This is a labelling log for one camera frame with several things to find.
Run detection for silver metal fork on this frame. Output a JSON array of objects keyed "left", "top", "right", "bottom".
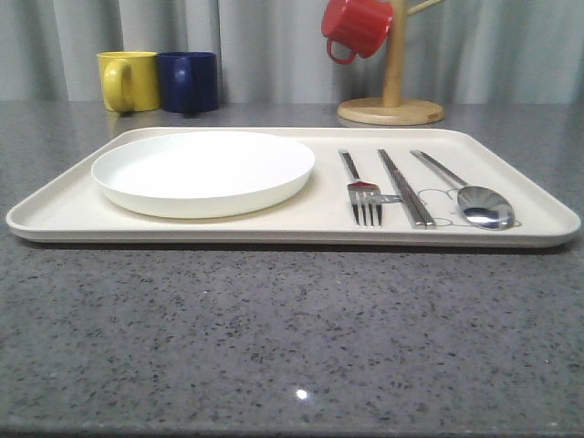
[{"left": 339, "top": 149, "right": 382, "bottom": 228}]

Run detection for white round plate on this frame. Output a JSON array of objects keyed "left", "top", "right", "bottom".
[{"left": 91, "top": 130, "right": 316, "bottom": 219}]

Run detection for silver metal spoon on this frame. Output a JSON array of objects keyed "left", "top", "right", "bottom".
[{"left": 410, "top": 150, "right": 516, "bottom": 231}]

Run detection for cream rabbit serving tray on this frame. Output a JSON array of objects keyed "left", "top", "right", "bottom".
[{"left": 6, "top": 127, "right": 580, "bottom": 247}]

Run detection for wooden mug tree stand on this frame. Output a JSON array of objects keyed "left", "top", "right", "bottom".
[{"left": 337, "top": 1, "right": 444, "bottom": 126}]

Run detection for grey curtain backdrop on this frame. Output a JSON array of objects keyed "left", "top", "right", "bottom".
[{"left": 1, "top": 1, "right": 583, "bottom": 104}]

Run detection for dark blue mug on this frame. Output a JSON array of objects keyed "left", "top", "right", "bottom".
[{"left": 156, "top": 51, "right": 220, "bottom": 113}]

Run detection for red mug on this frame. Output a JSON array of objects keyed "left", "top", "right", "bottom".
[{"left": 321, "top": 0, "right": 394, "bottom": 65}]

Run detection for yellow mug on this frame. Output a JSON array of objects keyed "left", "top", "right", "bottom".
[{"left": 97, "top": 51, "right": 161, "bottom": 113}]

